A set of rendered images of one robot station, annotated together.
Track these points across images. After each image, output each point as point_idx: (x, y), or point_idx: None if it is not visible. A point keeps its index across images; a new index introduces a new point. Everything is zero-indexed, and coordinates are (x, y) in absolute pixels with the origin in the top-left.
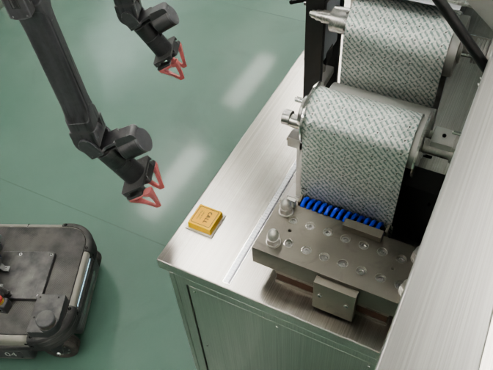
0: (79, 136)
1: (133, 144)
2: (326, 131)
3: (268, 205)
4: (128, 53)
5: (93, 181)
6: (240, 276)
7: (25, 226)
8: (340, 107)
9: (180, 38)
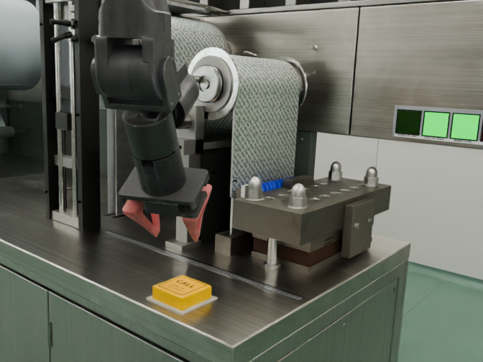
0: (161, 47)
1: (190, 82)
2: (251, 77)
3: (186, 261)
4: None
5: None
6: (294, 289)
7: None
8: (242, 57)
9: None
